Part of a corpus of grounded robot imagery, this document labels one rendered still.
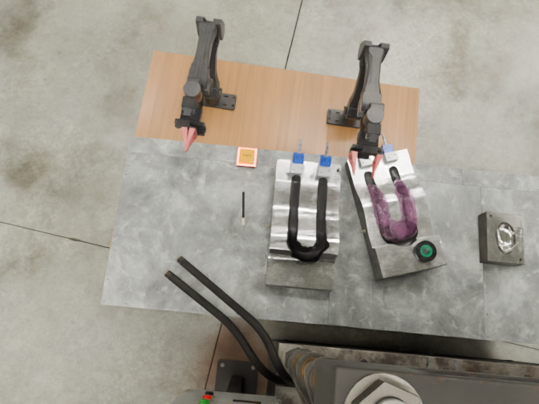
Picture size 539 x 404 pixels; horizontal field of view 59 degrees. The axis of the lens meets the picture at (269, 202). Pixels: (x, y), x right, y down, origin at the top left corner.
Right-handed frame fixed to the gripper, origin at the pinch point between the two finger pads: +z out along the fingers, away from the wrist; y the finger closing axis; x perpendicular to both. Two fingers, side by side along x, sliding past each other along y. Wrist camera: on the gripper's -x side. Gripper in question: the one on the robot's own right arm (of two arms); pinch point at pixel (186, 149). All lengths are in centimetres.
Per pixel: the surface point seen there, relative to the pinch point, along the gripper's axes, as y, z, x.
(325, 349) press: 60, 60, 39
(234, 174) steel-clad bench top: 14.3, -4.7, 39.5
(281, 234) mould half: 36.3, 20.0, 25.3
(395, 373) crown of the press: 51, 55, -83
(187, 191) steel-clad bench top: -3.8, 5.4, 39.1
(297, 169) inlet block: 39.5, -6.8, 27.0
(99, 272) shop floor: -57, 41, 118
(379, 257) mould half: 75, 23, 27
